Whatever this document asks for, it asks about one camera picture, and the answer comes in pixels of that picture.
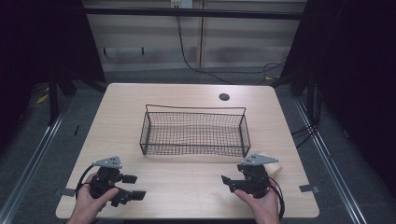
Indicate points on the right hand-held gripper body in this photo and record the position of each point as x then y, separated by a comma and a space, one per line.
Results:
254, 179

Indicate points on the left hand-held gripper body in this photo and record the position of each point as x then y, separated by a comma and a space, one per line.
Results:
104, 180

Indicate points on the pale wooden block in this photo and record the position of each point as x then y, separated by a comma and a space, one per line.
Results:
274, 170

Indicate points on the person's left hand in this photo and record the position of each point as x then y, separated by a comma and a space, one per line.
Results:
88, 202

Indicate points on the person's right hand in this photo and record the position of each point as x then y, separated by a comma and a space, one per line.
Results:
261, 207

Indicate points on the small black floor strip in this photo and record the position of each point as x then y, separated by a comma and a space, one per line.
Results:
76, 130

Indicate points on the round black table grommet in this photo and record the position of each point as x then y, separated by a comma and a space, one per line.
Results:
224, 96

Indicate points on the black metal stand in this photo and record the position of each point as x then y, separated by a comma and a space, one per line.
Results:
53, 99

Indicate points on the yellow floor tape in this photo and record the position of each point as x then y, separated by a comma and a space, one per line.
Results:
42, 99

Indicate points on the black curtain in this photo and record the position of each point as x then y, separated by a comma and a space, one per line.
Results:
351, 77
40, 43

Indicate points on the grey table edge bracket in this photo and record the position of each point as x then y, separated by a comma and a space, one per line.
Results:
308, 188
64, 192

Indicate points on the metal floor rail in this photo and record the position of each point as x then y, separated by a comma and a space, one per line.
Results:
330, 161
31, 161

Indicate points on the black horizontal frame bar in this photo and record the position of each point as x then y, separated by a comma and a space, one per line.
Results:
193, 13

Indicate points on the white wall outlet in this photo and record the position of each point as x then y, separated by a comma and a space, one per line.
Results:
181, 3

